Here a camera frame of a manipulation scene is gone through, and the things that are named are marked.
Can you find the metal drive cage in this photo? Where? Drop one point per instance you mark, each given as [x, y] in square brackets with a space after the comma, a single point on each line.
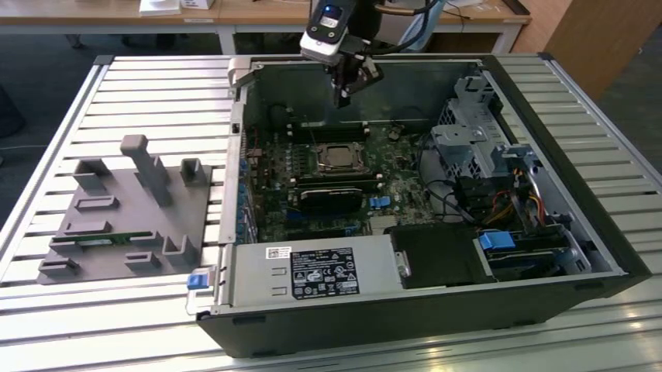
[455, 151]

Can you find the green motherboard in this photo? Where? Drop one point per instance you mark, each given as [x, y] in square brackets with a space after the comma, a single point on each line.
[397, 190]

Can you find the grey parts rack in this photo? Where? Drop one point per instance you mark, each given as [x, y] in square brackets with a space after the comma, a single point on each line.
[129, 232]

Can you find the CPU socket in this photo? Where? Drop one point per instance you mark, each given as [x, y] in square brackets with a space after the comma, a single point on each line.
[313, 149]

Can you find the grey power supply unit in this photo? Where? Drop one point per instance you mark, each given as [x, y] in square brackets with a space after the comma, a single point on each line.
[253, 279]

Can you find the blue case latch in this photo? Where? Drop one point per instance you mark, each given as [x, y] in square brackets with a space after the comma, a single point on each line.
[197, 282]

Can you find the plain white box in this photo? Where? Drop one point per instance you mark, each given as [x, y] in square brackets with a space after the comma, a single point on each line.
[160, 7]

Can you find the black graphics card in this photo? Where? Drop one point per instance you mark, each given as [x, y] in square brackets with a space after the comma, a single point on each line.
[331, 201]

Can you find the blue disk carrier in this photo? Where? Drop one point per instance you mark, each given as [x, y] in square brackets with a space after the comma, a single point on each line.
[496, 242]

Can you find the green RAM stick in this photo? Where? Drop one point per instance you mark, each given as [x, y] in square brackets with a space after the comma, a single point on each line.
[121, 237]

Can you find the blue plastic slot latch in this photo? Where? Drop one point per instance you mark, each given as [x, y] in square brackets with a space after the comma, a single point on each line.
[379, 203]

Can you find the wooden desk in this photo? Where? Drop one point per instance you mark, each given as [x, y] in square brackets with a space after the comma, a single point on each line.
[248, 13]

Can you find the silver top CPU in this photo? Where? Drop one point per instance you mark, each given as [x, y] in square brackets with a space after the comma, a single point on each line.
[340, 155]

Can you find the black PC case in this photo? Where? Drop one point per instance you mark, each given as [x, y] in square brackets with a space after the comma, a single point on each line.
[361, 329]

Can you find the black plastic shroud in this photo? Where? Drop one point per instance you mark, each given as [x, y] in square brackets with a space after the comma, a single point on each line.
[439, 255]

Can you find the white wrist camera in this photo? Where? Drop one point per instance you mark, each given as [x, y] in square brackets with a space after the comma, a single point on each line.
[323, 31]

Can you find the silver finned heatsink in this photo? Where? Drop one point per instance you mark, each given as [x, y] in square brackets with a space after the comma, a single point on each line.
[384, 224]

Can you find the wooden cabinet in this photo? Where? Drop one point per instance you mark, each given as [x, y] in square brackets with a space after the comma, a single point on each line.
[594, 38]

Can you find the white box black print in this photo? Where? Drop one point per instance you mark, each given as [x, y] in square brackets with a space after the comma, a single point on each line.
[196, 4]

